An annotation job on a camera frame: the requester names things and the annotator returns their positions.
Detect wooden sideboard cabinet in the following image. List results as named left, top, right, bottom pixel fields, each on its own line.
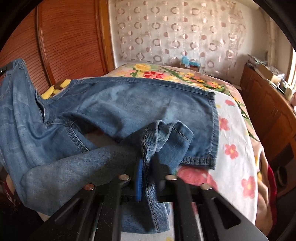
left=240, top=65, right=295, bottom=165

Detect yellow Pikachu plush toy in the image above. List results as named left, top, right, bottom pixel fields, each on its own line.
left=41, top=79, right=71, bottom=99

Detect blue denim jeans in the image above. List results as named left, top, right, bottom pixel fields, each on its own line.
left=1, top=59, right=219, bottom=233

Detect cardboard box on cabinet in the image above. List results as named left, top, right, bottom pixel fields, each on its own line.
left=257, top=64, right=274, bottom=81

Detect floral bed sheet mattress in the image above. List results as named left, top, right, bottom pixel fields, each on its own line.
left=110, top=64, right=276, bottom=234

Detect wooden louvered wardrobe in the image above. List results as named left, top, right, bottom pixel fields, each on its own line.
left=1, top=1, right=115, bottom=93

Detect pink circle pattern curtain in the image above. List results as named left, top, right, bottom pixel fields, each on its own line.
left=109, top=1, right=246, bottom=79

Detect blue item on box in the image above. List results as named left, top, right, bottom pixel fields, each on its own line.
left=181, top=56, right=201, bottom=67

